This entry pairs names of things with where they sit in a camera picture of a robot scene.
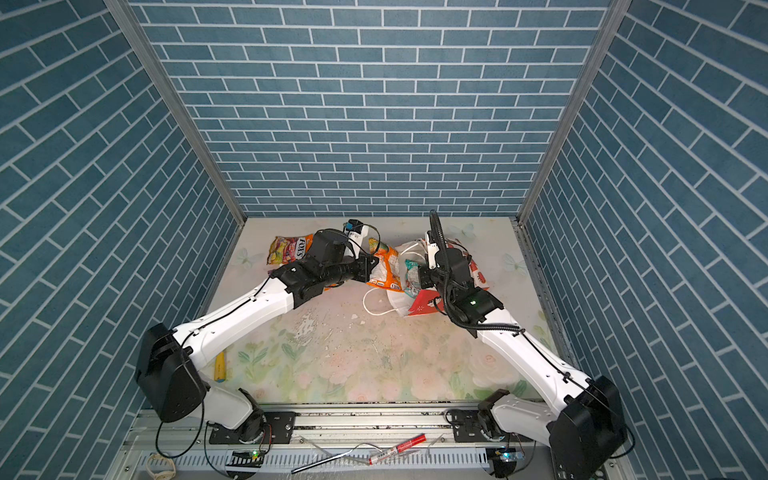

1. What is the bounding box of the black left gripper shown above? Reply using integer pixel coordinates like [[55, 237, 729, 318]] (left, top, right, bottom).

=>
[[320, 249, 381, 287]]

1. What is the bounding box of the red white paper bag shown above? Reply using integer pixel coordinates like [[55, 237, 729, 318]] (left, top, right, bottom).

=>
[[361, 238, 490, 319]]

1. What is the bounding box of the teal red snack packet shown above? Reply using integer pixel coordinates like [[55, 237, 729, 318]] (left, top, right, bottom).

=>
[[404, 260, 421, 299]]

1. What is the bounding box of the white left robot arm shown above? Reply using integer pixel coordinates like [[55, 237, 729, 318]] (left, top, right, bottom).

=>
[[136, 220, 379, 439]]

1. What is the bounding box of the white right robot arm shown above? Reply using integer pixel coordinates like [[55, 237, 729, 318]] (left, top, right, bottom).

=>
[[419, 267, 630, 479]]

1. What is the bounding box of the red marker pen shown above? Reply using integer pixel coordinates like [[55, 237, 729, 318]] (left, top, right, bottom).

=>
[[368, 434, 426, 465]]

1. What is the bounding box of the metal rod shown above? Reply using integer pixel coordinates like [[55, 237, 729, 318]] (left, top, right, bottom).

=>
[[290, 443, 384, 475]]

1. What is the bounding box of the beige rubber band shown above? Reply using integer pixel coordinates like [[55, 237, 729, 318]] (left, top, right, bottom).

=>
[[144, 453, 177, 480]]

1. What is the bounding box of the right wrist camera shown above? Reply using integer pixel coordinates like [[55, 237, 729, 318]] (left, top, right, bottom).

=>
[[426, 243, 471, 282]]

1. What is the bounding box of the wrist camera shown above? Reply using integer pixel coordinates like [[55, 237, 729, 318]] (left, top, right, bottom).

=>
[[426, 243, 471, 282], [343, 219, 369, 258]]

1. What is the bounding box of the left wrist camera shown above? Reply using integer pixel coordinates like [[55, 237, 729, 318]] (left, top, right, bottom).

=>
[[343, 219, 369, 258]]

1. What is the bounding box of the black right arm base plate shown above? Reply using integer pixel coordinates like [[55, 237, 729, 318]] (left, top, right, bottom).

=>
[[443, 408, 531, 443]]

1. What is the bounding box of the aluminium front rail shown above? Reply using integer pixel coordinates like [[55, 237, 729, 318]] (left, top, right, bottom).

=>
[[119, 403, 613, 472]]

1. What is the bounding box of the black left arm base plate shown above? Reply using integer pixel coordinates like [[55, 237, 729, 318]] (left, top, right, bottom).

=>
[[208, 411, 297, 445]]

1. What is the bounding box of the aluminium corner frame post left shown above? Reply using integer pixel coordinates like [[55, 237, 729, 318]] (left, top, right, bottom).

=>
[[104, 0, 247, 227]]

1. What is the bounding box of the aluminium corner frame post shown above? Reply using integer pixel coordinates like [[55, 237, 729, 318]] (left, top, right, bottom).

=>
[[517, 0, 631, 226], [104, 0, 247, 227]]

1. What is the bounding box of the aluminium corner frame post right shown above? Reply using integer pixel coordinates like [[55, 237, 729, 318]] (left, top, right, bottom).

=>
[[517, 0, 631, 226]]

